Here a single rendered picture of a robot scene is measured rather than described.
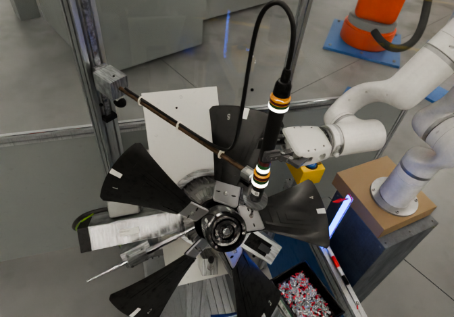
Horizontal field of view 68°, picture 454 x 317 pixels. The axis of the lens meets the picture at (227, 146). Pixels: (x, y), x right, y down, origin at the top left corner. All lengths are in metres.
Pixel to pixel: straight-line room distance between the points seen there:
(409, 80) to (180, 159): 0.73
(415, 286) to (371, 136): 1.82
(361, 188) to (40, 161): 1.43
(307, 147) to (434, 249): 2.14
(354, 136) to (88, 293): 1.81
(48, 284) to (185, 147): 1.45
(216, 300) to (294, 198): 1.12
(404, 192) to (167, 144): 0.90
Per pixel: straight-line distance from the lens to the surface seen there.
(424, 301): 2.62
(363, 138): 0.90
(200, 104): 1.18
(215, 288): 2.13
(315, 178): 1.43
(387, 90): 0.90
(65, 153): 1.72
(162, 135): 1.17
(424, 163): 1.32
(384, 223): 1.44
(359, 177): 1.54
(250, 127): 0.97
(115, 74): 1.20
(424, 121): 1.28
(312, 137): 0.85
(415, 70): 0.89
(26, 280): 2.43
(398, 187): 1.43
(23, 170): 1.82
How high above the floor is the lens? 2.05
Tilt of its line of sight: 45 degrees down
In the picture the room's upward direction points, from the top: 7 degrees clockwise
